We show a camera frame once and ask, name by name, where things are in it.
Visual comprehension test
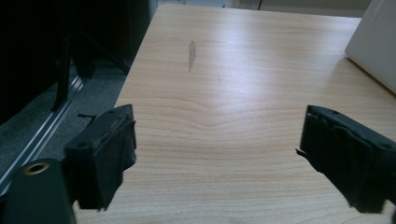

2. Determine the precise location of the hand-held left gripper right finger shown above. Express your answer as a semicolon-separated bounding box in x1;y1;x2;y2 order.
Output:
295;105;396;215

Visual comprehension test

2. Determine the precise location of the aluminium floor rail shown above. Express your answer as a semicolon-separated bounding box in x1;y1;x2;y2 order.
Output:
0;76;85;194

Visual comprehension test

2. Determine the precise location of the white plastic box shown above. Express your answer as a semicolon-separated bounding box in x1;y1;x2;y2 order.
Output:
344;0;396;94

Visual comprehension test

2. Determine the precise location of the black metal stand leg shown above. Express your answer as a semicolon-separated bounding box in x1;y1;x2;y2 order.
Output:
50;33;72;112

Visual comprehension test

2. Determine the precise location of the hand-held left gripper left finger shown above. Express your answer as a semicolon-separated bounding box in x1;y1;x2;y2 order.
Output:
63;104;137;212

